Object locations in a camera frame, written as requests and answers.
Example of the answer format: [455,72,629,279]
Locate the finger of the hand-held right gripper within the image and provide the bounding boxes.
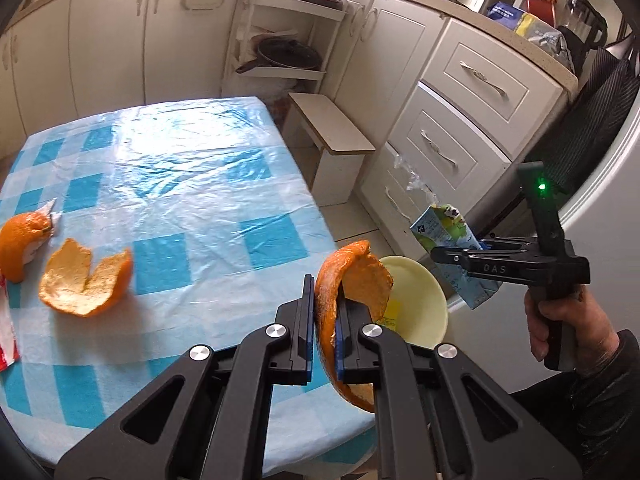
[481,236,538,252]
[431,245,482,267]

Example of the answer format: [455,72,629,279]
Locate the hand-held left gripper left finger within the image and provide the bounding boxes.
[52,274,317,480]

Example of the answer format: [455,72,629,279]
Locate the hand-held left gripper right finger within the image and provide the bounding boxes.
[335,282,583,480]

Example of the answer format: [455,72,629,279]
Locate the blue white drink carton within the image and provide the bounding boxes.
[410,204,501,311]

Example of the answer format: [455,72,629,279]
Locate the pale yellow plastic bin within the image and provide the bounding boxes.
[372,255,448,351]

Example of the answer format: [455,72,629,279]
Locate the large orange peel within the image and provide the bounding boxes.
[314,240,396,415]

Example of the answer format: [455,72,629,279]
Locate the person's right forearm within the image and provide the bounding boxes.
[510,327,640,480]

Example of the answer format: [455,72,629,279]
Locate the person's right hand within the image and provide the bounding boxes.
[523,285,623,378]

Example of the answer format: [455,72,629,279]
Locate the yellow snack wrapper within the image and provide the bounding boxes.
[382,300,402,332]

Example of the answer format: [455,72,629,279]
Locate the clear plastic scrap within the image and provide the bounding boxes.
[392,152,436,206]

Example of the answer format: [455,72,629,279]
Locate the white base cabinet with drawers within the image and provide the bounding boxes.
[320,0,581,261]

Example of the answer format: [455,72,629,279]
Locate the small white step stool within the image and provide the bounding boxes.
[287,92,377,206]

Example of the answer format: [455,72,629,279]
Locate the blue checked plastic tablecloth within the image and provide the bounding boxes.
[0,96,378,478]

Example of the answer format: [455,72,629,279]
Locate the silver foil bag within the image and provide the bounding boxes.
[530,30,576,71]

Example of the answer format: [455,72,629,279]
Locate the yellow packet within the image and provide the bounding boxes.
[515,12,551,38]

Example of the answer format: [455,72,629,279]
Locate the blue box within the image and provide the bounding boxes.
[487,2,526,28]

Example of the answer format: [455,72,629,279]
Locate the glass blender jug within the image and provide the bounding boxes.
[557,0,608,51]

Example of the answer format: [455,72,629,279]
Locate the red pot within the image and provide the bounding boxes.
[525,0,558,26]

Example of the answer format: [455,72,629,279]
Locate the white shelf rack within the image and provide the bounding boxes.
[222,0,348,111]

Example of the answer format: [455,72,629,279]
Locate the curled orange peel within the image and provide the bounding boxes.
[39,237,135,318]

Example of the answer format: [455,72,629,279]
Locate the black frying pan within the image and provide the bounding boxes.
[236,35,323,75]

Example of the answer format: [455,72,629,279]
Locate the white crumpled tissue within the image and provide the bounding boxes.
[27,198,63,261]

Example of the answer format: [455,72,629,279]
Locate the small orange peel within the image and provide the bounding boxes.
[0,211,53,285]

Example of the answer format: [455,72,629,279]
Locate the white corner kitchen cabinets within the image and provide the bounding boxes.
[0,0,251,161]

